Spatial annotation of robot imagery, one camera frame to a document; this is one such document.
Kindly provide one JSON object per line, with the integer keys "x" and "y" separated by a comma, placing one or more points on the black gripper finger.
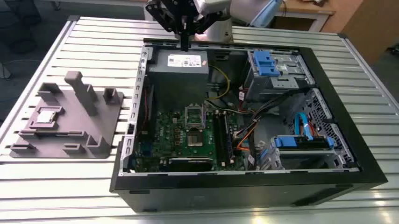
{"x": 206, "y": 23}
{"x": 160, "y": 16}

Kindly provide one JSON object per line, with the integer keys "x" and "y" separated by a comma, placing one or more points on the silver CPU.
{"x": 47, "y": 116}

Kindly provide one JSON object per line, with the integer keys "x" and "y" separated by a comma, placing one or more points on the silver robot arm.
{"x": 220, "y": 30}

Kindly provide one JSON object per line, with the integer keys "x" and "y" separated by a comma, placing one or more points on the CPU socket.
{"x": 197, "y": 139}

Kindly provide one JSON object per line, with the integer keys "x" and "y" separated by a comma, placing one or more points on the blue plastic drive latch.
{"x": 265, "y": 65}

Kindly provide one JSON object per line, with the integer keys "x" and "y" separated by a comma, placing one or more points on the grey power supply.
{"x": 178, "y": 86}

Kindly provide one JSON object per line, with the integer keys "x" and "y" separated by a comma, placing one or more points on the wooden desk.
{"x": 312, "y": 9}

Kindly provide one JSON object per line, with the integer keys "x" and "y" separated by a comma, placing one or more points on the grey metal drive cage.
{"x": 281, "y": 86}

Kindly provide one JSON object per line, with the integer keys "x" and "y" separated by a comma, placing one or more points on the cream four pin socket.
{"x": 176, "y": 120}

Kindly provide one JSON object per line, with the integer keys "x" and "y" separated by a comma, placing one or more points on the black mesh bin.
{"x": 22, "y": 35}

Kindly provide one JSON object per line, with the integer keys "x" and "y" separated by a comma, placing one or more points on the black RAM slot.
{"x": 221, "y": 140}
{"x": 225, "y": 140}

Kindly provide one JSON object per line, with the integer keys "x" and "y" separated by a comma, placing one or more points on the brown wooden cabinet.
{"x": 368, "y": 23}

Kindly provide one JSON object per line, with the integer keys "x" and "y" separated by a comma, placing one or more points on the green motherboard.
{"x": 169, "y": 144}

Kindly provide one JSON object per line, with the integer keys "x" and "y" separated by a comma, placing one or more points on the grey parts rack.
{"x": 72, "y": 130}

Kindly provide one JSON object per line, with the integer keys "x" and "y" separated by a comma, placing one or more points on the hard disk in blue carrier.
{"x": 285, "y": 142}

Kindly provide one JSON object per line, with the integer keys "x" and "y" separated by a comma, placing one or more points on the blue board connector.
{"x": 146, "y": 149}

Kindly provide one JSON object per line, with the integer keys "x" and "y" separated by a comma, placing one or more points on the black graphics card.
{"x": 190, "y": 163}

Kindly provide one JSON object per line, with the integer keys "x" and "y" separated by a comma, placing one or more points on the green RAM stick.
{"x": 51, "y": 134}

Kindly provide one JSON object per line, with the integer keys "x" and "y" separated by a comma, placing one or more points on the grey metal disk bay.
{"x": 300, "y": 158}

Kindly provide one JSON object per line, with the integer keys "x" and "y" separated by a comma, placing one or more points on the black PC case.
{"x": 218, "y": 193}

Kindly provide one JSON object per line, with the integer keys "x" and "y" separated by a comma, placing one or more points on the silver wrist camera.
{"x": 212, "y": 5}

